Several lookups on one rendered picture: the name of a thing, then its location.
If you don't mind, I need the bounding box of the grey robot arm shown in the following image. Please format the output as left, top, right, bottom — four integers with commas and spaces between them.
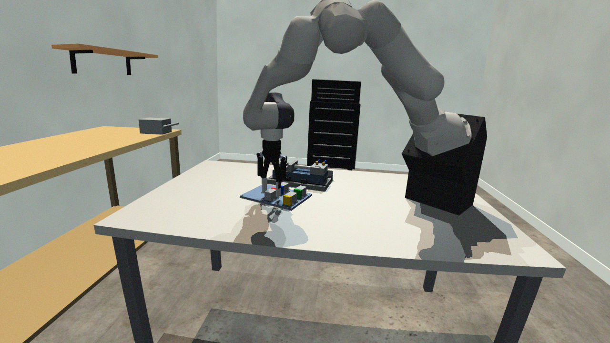
243, 0, 472, 156

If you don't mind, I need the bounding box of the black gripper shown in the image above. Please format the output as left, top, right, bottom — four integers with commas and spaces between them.
256, 140, 287, 197

